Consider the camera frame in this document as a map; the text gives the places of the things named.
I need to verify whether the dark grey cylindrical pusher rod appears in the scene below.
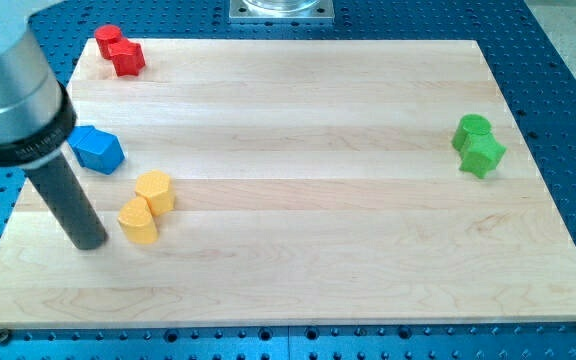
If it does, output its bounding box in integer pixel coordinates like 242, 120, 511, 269
24, 152, 107, 250

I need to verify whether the yellow heart block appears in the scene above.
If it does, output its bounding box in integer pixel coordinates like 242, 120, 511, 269
117, 197, 159, 244

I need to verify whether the yellow hexagon block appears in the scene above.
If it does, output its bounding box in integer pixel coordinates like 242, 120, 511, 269
134, 170, 175, 216

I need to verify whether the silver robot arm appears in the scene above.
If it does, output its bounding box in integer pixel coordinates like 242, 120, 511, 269
0, 0, 107, 250

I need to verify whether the blue cube block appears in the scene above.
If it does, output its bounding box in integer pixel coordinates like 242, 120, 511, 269
74, 128, 125, 175

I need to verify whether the red star block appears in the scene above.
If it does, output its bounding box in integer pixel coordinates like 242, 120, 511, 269
108, 38, 146, 76

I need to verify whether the red cylinder block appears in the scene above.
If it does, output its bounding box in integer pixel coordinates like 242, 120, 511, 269
94, 24, 123, 60

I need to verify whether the board corner screw left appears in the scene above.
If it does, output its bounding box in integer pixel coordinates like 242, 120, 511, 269
0, 329, 12, 345

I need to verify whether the light wooden board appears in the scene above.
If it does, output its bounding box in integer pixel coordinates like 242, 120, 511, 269
0, 39, 576, 329

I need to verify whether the green cylinder block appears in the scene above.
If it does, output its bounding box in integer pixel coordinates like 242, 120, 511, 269
451, 114, 492, 151

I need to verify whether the green star block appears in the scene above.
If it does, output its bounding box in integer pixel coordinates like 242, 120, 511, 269
459, 133, 507, 179

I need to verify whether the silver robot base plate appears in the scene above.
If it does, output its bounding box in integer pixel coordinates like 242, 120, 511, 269
228, 0, 335, 24

